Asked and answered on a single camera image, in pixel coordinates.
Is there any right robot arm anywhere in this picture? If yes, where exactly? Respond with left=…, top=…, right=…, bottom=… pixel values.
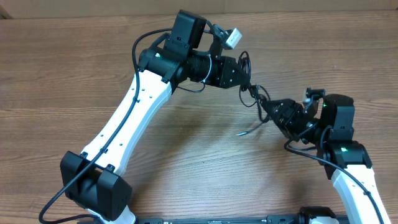
left=260, top=90, right=390, bottom=223

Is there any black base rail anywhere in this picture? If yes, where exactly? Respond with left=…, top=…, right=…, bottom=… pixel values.
left=77, top=205, right=349, bottom=224

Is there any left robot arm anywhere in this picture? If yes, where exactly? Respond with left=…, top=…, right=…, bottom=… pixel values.
left=60, top=11, right=249, bottom=223

